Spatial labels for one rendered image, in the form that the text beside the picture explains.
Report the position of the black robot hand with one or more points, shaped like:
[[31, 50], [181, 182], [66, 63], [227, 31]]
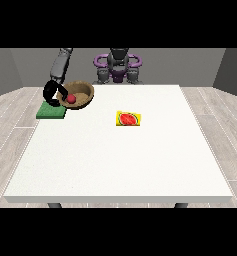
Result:
[[51, 93]]

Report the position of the brown wooden bowl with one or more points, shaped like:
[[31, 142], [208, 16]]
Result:
[[79, 93]]

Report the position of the green square pad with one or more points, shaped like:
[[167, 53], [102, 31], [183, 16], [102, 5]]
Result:
[[50, 112]]

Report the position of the small red ball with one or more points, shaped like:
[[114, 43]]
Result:
[[71, 98]]

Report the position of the grey robot trunk purple rings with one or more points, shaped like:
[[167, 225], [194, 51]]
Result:
[[118, 68]]

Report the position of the dark table leg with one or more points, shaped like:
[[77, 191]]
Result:
[[181, 205], [54, 205]]

